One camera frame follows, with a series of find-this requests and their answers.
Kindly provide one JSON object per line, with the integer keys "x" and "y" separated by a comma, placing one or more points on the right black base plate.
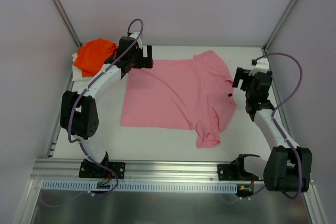
{"x": 229, "y": 172}

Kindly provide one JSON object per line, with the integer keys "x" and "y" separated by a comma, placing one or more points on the pink t shirt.
{"x": 191, "y": 94}

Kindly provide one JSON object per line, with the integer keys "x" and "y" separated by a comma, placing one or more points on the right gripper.
{"x": 246, "y": 81}

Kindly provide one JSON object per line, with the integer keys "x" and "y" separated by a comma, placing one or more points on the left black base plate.
{"x": 91, "y": 170}

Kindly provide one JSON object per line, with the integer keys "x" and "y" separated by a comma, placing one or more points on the orange t shirt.
{"x": 99, "y": 49}

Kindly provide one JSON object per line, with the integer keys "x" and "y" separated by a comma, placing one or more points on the right aluminium corner post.
{"x": 281, "y": 21}

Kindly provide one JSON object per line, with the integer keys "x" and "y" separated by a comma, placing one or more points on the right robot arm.
{"x": 288, "y": 167}

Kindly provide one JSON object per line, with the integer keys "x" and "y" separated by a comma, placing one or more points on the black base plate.
{"x": 229, "y": 172}
{"x": 91, "y": 170}

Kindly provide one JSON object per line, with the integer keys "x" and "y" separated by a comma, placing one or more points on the aluminium corner post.
{"x": 63, "y": 15}
{"x": 281, "y": 21}

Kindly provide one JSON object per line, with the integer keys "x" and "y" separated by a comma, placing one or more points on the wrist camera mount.
{"x": 136, "y": 35}
{"x": 262, "y": 65}

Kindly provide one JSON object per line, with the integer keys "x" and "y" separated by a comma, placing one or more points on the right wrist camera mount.
{"x": 262, "y": 65}

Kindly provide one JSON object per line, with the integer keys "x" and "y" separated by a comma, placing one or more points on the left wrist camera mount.
{"x": 136, "y": 35}

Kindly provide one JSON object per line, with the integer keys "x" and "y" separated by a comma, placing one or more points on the aluminium front rail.
{"x": 135, "y": 171}

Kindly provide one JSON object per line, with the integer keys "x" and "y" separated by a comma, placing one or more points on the white t shirt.
{"x": 77, "y": 73}

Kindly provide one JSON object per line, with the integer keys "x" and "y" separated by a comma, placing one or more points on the left aluminium corner post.
{"x": 63, "y": 15}

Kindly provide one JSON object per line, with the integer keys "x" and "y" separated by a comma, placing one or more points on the right aluminium side rail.
{"x": 281, "y": 115}

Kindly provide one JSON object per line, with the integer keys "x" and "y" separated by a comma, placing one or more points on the white slotted cable duct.
{"x": 79, "y": 185}

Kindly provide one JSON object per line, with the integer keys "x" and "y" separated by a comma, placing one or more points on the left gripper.
{"x": 142, "y": 57}

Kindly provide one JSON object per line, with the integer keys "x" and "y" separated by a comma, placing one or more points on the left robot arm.
{"x": 79, "y": 115}

